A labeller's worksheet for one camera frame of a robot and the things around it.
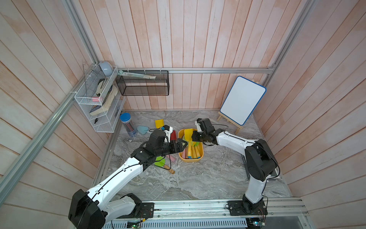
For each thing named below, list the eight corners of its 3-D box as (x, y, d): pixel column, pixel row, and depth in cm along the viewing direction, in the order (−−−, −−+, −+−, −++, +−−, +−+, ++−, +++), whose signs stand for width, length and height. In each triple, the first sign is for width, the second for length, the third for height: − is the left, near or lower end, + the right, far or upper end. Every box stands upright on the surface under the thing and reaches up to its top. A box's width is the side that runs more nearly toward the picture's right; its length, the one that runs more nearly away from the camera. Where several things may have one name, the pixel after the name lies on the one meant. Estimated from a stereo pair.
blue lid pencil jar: (127, 137, 105) (118, 120, 90) (129, 130, 110) (121, 112, 94) (136, 137, 105) (129, 120, 90) (138, 130, 110) (131, 112, 94)
